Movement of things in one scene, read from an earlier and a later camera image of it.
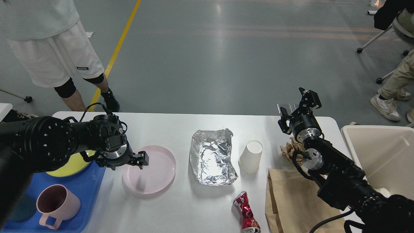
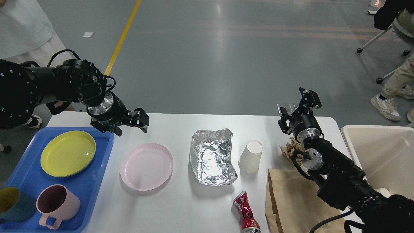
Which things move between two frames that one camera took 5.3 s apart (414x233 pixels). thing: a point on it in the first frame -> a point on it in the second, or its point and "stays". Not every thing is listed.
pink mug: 56,201 stays
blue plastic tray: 86,184 stays
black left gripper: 122,156 -> 110,112
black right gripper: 303,124 stays
